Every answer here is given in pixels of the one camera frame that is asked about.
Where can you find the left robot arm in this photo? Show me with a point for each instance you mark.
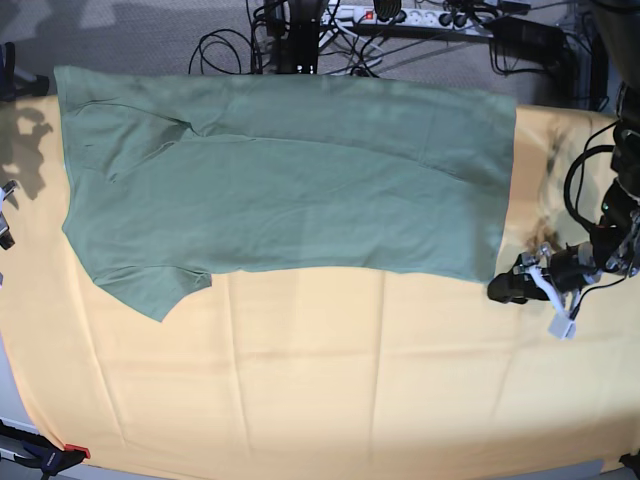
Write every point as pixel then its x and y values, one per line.
pixel 613 245

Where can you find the yellow table cloth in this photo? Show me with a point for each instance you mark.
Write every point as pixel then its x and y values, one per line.
pixel 301 374

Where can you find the black power adapter brick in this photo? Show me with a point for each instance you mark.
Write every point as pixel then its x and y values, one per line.
pixel 526 37

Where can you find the green T-shirt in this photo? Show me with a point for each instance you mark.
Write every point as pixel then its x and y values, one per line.
pixel 174 179

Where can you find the black camera stand post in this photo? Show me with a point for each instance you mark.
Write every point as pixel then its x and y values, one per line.
pixel 295 28

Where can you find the orange black clamp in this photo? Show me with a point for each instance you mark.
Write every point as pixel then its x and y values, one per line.
pixel 34 451

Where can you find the black clamp right corner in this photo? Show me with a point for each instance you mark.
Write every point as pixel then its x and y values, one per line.
pixel 632 462

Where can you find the white power strip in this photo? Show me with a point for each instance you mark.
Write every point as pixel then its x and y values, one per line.
pixel 412 23

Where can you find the black table leg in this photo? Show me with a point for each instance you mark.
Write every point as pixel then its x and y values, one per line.
pixel 599 75

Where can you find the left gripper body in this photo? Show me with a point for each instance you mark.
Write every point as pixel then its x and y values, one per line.
pixel 571 269

